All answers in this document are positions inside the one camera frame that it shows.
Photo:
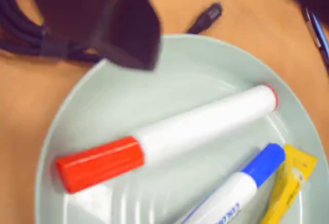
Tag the blue capped white marker pen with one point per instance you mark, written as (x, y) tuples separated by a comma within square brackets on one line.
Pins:
[(241, 188)]

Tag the light green round bowl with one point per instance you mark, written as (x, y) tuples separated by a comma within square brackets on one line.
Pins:
[(180, 85)]

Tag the red capped white marker pen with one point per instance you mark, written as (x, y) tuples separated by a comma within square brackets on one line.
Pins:
[(180, 136)]

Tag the thin dark blue pen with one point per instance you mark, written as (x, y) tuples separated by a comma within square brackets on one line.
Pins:
[(318, 36)]

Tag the yellow stick sachet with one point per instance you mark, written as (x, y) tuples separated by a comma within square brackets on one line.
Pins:
[(288, 193)]

